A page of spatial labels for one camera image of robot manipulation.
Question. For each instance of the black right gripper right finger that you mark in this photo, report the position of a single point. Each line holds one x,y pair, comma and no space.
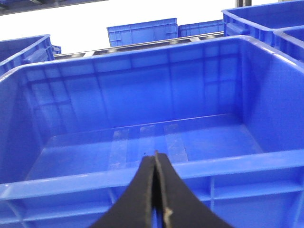
176,205

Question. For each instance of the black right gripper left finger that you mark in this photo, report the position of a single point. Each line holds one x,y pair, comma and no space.
134,208

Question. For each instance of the right front blue bin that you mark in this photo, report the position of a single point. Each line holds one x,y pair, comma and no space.
228,112

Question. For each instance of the far blue crate left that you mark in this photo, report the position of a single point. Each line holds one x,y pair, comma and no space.
150,31

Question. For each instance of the blue crate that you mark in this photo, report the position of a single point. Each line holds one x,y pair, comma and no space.
200,28
150,31

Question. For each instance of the far blue crate right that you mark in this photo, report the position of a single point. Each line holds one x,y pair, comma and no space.
200,28

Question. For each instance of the left front blue bin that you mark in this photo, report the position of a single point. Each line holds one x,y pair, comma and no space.
22,51

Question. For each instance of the right neighbour blue bin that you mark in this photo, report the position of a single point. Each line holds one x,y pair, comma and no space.
290,40

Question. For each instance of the rear right blue bin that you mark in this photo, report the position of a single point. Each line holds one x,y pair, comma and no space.
261,21

